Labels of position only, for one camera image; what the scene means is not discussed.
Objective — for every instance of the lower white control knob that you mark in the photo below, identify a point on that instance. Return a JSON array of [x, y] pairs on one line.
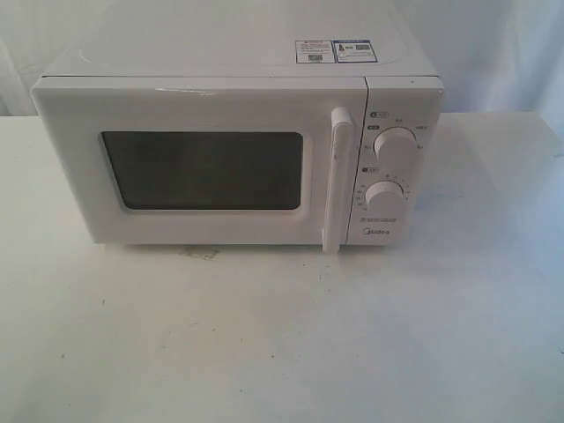
[[383, 194]]

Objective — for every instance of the upper white control knob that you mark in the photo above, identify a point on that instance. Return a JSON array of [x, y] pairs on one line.
[[395, 143]]

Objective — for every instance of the white microwave oven body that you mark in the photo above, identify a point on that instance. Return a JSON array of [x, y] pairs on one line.
[[256, 39]]

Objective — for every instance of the white control knob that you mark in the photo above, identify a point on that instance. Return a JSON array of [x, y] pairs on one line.
[[383, 194], [395, 143]]

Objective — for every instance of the white microwave door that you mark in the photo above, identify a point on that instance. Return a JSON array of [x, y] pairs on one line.
[[208, 160]]

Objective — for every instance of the clear tape patch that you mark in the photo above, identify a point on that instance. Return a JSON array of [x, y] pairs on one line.
[[201, 253]]

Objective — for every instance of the white backdrop curtain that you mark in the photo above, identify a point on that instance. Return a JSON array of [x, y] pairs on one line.
[[492, 55]]

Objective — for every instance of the blue white warning sticker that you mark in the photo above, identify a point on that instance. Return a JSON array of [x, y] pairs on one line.
[[334, 51]]

